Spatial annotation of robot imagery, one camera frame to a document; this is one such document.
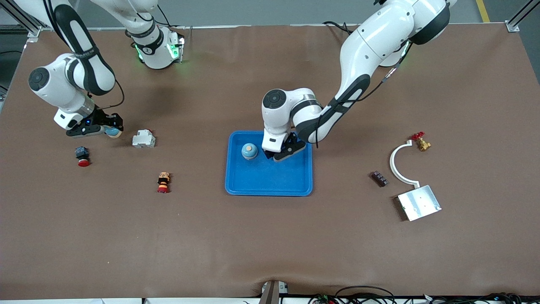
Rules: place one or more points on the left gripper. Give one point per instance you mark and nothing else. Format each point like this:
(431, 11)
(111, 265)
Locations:
(292, 139)

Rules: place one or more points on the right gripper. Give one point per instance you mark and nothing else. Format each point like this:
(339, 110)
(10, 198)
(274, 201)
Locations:
(102, 118)

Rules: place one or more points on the light blue call bell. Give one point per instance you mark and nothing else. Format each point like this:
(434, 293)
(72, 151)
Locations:
(249, 151)
(113, 133)

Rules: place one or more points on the dark connector block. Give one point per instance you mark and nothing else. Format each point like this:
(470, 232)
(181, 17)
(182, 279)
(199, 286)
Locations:
(379, 178)

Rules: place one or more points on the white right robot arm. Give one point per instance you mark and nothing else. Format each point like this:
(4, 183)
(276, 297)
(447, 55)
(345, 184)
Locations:
(50, 86)

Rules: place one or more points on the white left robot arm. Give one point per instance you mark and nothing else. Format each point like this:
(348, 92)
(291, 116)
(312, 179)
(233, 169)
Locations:
(363, 46)

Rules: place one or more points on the blue plastic tray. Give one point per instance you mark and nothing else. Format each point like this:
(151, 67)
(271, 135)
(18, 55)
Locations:
(270, 181)

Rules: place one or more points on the white circuit breaker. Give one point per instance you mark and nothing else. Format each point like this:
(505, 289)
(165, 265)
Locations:
(144, 139)

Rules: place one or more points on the red emergency stop button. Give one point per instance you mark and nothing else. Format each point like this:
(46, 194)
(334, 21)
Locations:
(82, 156)

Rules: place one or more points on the orange and red push button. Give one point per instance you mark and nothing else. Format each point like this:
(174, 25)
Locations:
(163, 182)

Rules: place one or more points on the grey table edge clamp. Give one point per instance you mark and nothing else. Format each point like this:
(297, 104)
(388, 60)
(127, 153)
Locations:
(270, 295)

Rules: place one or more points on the silver aluminium plate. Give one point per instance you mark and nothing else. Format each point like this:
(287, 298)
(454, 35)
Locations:
(419, 202)

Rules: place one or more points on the red and green connector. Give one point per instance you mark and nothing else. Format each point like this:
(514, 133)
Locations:
(324, 299)

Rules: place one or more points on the white curved bracket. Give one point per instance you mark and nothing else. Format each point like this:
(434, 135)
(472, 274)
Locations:
(391, 164)

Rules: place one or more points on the aluminium frame profile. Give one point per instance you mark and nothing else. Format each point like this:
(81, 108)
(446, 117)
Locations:
(512, 26)
(33, 30)

